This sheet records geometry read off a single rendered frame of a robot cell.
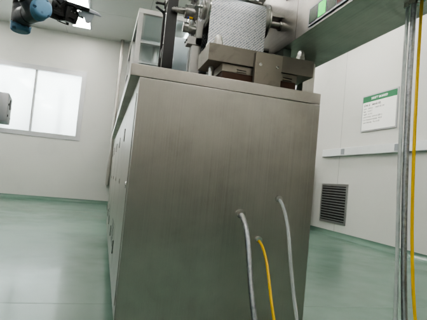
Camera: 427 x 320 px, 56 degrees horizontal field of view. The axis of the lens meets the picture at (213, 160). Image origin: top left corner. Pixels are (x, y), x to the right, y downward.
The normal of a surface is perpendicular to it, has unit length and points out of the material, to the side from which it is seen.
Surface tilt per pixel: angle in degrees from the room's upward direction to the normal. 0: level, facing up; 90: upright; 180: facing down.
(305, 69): 90
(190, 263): 90
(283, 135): 90
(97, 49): 90
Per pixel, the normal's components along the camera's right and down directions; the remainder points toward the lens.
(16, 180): 0.26, -0.03
